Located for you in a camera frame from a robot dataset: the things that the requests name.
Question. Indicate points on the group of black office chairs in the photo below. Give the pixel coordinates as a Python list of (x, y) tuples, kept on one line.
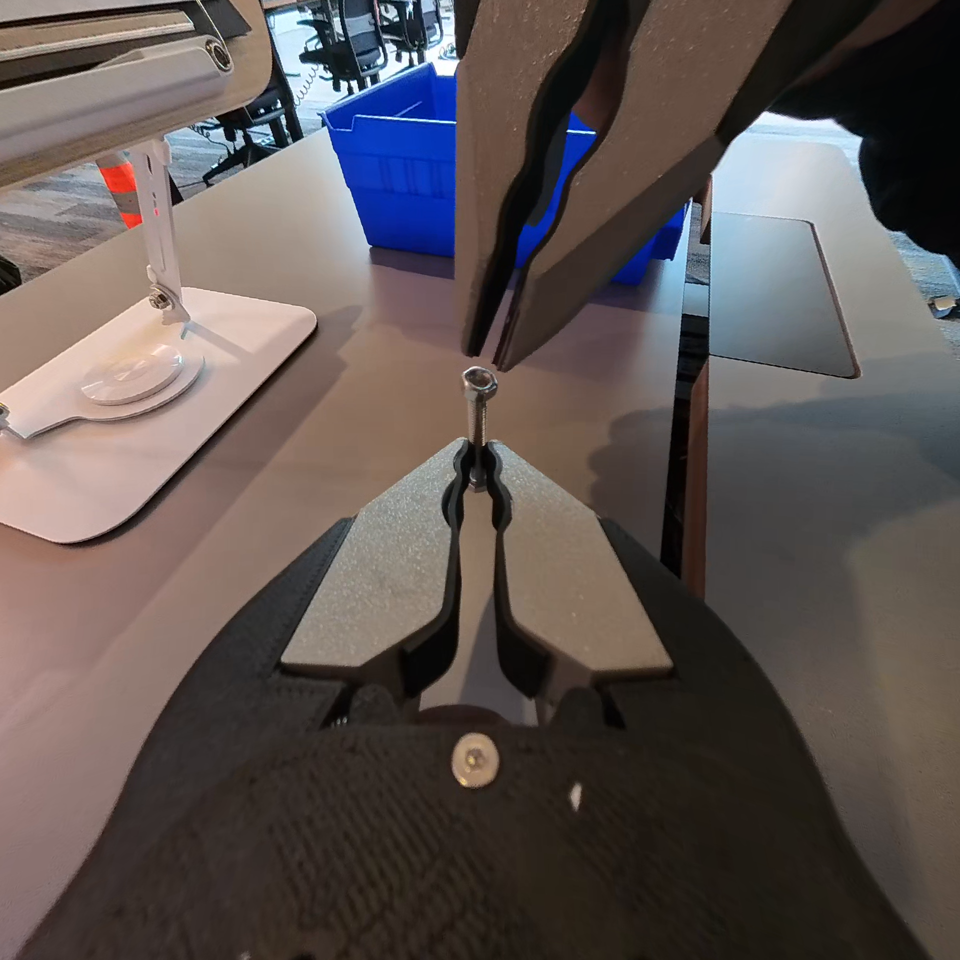
[(360, 45)]

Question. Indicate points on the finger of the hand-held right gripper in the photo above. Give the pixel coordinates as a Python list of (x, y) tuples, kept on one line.
[(660, 112), (495, 97)]

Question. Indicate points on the person's right forearm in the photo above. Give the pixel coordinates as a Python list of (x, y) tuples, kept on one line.
[(915, 150)]

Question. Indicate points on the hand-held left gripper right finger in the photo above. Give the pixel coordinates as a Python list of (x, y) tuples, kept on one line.
[(577, 592)]

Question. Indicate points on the silver hex nut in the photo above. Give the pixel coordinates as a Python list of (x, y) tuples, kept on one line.
[(481, 382)]

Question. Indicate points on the silver bolt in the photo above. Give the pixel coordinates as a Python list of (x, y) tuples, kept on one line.
[(480, 435)]

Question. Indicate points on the orange traffic cone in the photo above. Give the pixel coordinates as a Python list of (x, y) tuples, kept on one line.
[(120, 195)]

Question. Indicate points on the grey desk hatch cover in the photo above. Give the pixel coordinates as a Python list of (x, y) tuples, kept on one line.
[(780, 300)]

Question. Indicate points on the blue plastic bin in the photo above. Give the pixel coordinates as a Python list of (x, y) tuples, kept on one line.
[(397, 195)]

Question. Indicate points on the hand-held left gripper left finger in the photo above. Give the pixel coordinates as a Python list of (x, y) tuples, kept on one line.
[(375, 592)]

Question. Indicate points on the white desk stand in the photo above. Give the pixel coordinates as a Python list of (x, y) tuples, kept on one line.
[(150, 420)]

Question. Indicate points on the person's right hand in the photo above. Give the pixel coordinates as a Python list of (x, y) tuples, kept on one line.
[(604, 105)]

